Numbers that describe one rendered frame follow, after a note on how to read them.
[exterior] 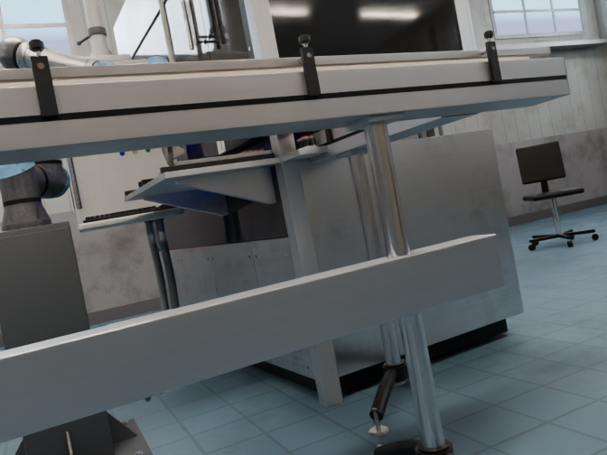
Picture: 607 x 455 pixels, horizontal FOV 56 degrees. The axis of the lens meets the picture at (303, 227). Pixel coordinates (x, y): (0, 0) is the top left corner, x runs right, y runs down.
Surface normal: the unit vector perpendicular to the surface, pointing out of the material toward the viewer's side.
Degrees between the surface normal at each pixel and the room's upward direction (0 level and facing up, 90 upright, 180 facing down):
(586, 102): 90
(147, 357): 90
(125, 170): 90
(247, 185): 90
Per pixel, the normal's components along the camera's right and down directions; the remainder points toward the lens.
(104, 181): 0.34, -0.04
